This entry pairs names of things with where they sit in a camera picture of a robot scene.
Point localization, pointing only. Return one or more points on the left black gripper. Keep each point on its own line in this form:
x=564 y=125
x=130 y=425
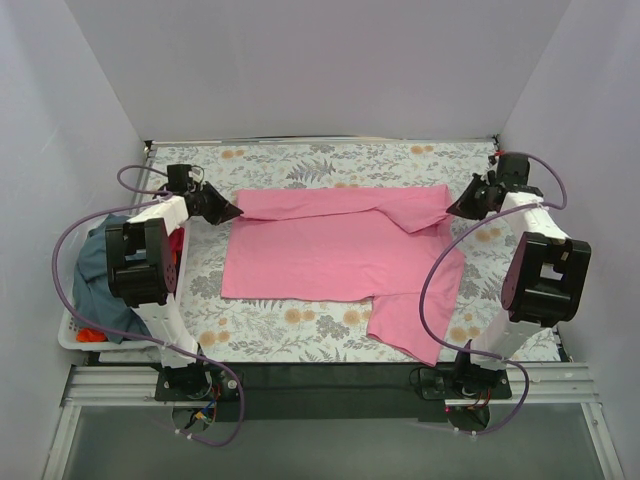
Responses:
x=211 y=204

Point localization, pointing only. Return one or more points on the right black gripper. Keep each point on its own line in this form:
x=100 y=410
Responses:
x=476 y=196

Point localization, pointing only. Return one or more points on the pink t shirt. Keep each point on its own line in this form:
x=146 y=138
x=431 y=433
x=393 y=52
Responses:
x=350 y=244

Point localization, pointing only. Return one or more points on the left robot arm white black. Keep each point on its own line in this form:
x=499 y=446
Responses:
x=144 y=271

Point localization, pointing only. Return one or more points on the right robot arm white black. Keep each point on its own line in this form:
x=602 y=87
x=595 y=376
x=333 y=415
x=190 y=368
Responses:
x=545 y=279

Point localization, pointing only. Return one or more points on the magenta shirt in basket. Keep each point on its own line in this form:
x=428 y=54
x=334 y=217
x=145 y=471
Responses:
x=176 y=240

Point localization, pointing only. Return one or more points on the grey blue t shirt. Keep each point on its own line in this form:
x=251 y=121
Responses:
x=92 y=296

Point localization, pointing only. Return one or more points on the orange garment in basket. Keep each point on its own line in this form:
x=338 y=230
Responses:
x=90 y=334

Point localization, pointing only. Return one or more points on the white laundry basket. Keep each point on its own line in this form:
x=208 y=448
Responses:
x=71 y=334

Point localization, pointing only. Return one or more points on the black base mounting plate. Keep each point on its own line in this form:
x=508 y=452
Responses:
x=318 y=391

